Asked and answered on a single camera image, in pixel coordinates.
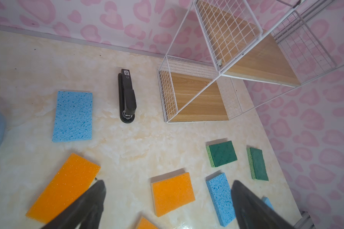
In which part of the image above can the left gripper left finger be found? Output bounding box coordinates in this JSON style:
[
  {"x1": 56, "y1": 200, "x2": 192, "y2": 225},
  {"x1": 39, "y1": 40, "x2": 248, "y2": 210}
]
[{"x1": 43, "y1": 180, "x2": 106, "y2": 229}]

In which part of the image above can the white wire wooden shelf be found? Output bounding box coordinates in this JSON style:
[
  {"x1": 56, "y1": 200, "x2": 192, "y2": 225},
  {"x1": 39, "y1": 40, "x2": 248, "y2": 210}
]
[{"x1": 158, "y1": 1, "x2": 344, "y2": 123}]

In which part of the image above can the orange sponge front centre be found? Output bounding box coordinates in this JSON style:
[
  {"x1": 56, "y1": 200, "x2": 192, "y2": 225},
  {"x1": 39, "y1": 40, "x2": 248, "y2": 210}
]
[{"x1": 135, "y1": 217, "x2": 158, "y2": 229}]

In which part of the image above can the blue sponge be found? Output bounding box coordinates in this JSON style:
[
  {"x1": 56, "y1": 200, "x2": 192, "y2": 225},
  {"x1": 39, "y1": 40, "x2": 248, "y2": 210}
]
[
  {"x1": 262, "y1": 197, "x2": 274, "y2": 210},
  {"x1": 52, "y1": 91, "x2": 93, "y2": 142},
  {"x1": 206, "y1": 173, "x2": 236, "y2": 227}
]

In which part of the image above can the orange sponge left back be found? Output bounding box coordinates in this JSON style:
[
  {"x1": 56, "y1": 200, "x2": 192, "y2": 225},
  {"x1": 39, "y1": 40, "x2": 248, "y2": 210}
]
[{"x1": 26, "y1": 153, "x2": 101, "y2": 224}]

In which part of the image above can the blue sponge centre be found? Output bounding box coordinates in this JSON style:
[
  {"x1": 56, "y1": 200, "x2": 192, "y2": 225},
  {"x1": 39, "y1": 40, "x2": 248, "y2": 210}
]
[{"x1": 206, "y1": 173, "x2": 236, "y2": 227}]

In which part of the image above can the green sponge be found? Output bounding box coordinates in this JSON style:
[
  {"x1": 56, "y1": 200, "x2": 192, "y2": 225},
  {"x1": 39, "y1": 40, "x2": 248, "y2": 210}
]
[
  {"x1": 247, "y1": 148, "x2": 269, "y2": 181},
  {"x1": 206, "y1": 141, "x2": 238, "y2": 168}
]

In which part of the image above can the blue sponge back left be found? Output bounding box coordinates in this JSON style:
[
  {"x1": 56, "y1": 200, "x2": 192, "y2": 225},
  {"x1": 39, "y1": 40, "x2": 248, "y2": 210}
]
[{"x1": 52, "y1": 91, "x2": 93, "y2": 142}]

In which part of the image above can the blue sponge front right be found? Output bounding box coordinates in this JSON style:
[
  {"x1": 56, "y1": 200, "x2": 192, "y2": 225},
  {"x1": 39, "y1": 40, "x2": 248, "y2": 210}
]
[{"x1": 262, "y1": 197, "x2": 274, "y2": 210}]

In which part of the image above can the black stapler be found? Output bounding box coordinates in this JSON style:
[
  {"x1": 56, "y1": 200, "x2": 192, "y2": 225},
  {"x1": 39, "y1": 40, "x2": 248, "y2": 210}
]
[{"x1": 118, "y1": 69, "x2": 137, "y2": 124}]

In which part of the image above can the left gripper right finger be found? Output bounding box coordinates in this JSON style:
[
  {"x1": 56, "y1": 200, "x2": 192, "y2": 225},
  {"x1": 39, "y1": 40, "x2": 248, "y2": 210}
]
[{"x1": 231, "y1": 180, "x2": 294, "y2": 229}]

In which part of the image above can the orange sponge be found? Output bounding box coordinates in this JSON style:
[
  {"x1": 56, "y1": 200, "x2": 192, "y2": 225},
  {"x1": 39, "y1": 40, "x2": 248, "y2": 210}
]
[
  {"x1": 151, "y1": 172, "x2": 196, "y2": 217},
  {"x1": 26, "y1": 153, "x2": 101, "y2": 224},
  {"x1": 135, "y1": 217, "x2": 158, "y2": 229}
]

